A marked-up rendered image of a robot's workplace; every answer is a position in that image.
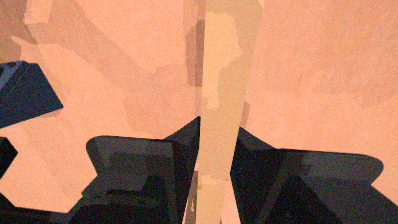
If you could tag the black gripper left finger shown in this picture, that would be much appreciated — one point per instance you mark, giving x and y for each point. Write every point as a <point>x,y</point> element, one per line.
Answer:
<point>172,158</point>

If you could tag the long tan wooden rail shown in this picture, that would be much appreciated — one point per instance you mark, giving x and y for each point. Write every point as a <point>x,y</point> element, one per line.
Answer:
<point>231,31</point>

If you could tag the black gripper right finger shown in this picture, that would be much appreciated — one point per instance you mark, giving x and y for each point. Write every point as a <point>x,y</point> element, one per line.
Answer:
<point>259,171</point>

